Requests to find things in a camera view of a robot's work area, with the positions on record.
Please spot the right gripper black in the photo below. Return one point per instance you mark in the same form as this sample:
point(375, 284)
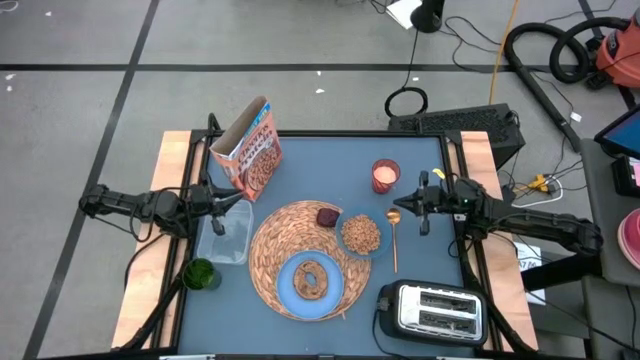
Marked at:
point(445, 202)

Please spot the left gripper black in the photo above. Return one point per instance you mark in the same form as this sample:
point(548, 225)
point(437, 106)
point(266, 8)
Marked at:
point(207, 205)

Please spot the gold spoon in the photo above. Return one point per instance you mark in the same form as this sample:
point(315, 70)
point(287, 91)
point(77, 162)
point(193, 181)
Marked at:
point(393, 216)

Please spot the orange Cheerios cereal box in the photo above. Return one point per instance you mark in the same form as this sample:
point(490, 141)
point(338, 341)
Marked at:
point(255, 155)

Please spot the dark red plum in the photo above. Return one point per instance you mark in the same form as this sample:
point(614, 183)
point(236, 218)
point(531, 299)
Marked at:
point(328, 217)

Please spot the brown bagel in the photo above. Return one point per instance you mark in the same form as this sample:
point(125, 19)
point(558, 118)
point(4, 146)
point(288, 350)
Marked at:
point(302, 287)

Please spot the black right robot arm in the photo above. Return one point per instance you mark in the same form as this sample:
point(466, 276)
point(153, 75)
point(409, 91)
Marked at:
point(540, 222)

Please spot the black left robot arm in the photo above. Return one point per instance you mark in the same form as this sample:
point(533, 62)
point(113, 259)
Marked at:
point(125, 205)

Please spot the yellow tag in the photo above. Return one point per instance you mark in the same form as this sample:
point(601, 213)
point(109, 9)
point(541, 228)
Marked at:
point(439, 173)

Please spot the red glass with juice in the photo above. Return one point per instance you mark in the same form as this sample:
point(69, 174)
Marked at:
point(385, 176)

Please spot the clear plastic container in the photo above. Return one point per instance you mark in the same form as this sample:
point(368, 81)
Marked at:
point(232, 245)

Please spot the cereal rings heap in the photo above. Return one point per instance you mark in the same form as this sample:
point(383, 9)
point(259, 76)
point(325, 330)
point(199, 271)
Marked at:
point(361, 234)

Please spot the round woven placemat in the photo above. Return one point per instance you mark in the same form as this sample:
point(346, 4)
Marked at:
point(285, 235)

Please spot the green glass cup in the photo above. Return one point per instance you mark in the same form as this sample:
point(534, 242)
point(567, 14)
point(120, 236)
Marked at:
point(200, 274)

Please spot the black computer case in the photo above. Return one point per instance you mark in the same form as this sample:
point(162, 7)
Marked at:
point(460, 125)

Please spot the blue plate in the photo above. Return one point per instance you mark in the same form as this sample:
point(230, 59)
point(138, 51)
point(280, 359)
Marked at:
point(285, 285)

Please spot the black and chrome toaster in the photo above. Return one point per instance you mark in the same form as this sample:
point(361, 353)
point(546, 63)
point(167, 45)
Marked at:
point(407, 312)

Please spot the yellow power plug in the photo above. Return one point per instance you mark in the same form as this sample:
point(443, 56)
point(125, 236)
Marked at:
point(537, 184)

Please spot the white printed label sheet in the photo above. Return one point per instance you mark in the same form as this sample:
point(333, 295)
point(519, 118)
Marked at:
point(530, 260)

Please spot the black bar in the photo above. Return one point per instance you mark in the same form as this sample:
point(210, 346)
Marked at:
point(560, 270)

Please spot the black round stand base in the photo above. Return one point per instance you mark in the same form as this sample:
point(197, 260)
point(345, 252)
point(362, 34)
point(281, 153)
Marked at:
point(427, 15)

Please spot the white paper sheet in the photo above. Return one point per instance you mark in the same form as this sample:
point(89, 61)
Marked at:
point(402, 11)

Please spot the grey side table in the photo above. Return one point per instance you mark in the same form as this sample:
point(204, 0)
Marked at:
point(612, 210)

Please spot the small black device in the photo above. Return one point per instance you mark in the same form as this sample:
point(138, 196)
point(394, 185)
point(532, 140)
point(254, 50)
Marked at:
point(625, 176)

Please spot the pink round object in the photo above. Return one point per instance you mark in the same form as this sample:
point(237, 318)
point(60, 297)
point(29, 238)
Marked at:
point(631, 240)

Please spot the tablet with blue screen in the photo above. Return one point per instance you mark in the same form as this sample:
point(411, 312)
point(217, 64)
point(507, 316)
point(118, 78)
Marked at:
point(625, 135)

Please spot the orange vacuum cleaner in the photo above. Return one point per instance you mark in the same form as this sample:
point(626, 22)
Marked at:
point(620, 55)

